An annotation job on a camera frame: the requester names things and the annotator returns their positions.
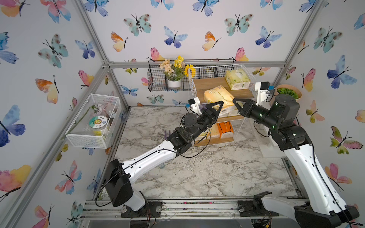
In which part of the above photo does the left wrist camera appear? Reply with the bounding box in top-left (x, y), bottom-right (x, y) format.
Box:
top-left (188, 97), bottom-right (202, 115)

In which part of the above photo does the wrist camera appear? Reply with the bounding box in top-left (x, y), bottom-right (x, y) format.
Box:
top-left (188, 97), bottom-right (202, 115)
top-left (254, 82), bottom-right (275, 105)

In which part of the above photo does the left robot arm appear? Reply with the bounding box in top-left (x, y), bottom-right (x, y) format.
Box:
top-left (100, 101), bottom-right (223, 212)

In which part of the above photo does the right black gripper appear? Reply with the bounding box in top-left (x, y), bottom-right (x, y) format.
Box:
top-left (235, 98), bottom-right (284, 135)

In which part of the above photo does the black wire wall basket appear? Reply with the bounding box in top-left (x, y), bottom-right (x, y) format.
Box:
top-left (147, 60), bottom-right (190, 93)

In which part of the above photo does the yellow tissue pack bottom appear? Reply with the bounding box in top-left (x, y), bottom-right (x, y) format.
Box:
top-left (207, 123), bottom-right (220, 139)

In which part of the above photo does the yellow tissue pack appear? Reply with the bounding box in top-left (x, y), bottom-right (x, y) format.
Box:
top-left (207, 123), bottom-right (220, 139)
top-left (204, 85), bottom-right (235, 117)

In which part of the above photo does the flower pot with yellow flowers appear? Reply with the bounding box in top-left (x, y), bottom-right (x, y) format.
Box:
top-left (159, 56), bottom-right (196, 88)

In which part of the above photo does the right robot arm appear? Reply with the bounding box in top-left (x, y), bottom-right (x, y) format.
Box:
top-left (233, 94), bottom-right (359, 228)

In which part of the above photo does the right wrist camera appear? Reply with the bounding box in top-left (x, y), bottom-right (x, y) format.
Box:
top-left (254, 82), bottom-right (275, 105)

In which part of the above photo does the artificial pink flower stem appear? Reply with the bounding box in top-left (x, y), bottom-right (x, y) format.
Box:
top-left (62, 104), bottom-right (116, 140)

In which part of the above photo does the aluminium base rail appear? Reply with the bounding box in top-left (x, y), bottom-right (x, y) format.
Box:
top-left (81, 198), bottom-right (286, 220)

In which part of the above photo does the pink pot with green plant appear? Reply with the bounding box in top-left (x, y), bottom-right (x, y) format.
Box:
top-left (274, 84), bottom-right (302, 100)

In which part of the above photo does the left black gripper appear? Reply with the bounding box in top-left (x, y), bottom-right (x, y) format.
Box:
top-left (185, 101), bottom-right (220, 143)

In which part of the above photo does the purple garden fork toy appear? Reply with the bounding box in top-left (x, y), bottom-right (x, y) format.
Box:
top-left (164, 130), bottom-right (174, 140)

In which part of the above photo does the white wire wall basket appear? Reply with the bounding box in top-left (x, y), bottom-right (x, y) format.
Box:
top-left (65, 94), bottom-right (121, 149)

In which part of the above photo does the green tissue pack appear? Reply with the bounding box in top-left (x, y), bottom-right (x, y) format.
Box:
top-left (225, 69), bottom-right (251, 91)

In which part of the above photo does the green tissue pack middle shelf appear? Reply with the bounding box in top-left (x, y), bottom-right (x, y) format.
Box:
top-left (228, 107), bottom-right (240, 117)

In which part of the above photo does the white wire shelf rack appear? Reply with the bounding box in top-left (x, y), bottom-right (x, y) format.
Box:
top-left (188, 64), bottom-right (257, 147)

